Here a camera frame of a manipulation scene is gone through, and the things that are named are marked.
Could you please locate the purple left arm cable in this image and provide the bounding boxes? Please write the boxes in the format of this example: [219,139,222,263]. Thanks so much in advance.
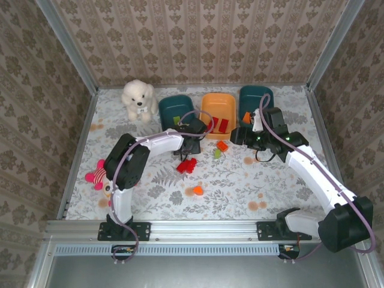
[109,110,215,266]

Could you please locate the aluminium front rail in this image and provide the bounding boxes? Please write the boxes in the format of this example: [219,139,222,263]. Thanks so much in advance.
[44,220,370,241]

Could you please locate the thin black right camera cable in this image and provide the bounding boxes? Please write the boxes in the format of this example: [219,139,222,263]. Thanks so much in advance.
[254,148,277,163]

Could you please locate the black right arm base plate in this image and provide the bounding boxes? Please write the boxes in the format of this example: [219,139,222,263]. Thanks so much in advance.
[256,221,313,242]

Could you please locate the aluminium table side rail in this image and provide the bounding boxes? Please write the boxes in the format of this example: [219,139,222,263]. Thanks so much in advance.
[56,89,99,221]
[305,86,344,187]

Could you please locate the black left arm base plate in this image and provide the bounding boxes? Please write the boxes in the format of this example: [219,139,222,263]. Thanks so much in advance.
[97,221,151,242]

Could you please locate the grey metal panel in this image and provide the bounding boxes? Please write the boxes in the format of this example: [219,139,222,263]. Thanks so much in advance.
[28,239,384,288]

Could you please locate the slotted grey cable duct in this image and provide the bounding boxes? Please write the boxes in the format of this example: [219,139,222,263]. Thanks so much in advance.
[55,243,280,256]

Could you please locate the aluminium frame post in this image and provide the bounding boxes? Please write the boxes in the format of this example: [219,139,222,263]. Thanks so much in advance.
[305,0,366,91]
[35,0,100,94]

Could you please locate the teal plastic container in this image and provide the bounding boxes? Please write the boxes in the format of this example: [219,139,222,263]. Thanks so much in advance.
[158,94,196,133]
[239,85,274,128]

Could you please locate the white plush dog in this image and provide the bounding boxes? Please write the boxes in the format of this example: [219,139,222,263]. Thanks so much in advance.
[121,79,159,123]

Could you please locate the orange plastic container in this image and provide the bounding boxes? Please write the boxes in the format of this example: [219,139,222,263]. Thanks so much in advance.
[199,92,236,140]

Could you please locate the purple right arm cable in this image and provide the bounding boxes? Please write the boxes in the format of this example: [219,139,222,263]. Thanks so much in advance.
[259,93,376,265]

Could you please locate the small wiring connector board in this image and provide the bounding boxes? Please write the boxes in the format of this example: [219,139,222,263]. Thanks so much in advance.
[111,244,136,261]
[278,243,301,260]

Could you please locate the round plush toy with glasses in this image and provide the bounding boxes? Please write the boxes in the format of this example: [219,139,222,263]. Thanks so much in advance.
[85,159,121,208]

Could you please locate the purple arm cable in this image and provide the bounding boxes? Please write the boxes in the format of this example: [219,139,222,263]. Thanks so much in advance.
[259,93,376,265]
[109,110,215,266]

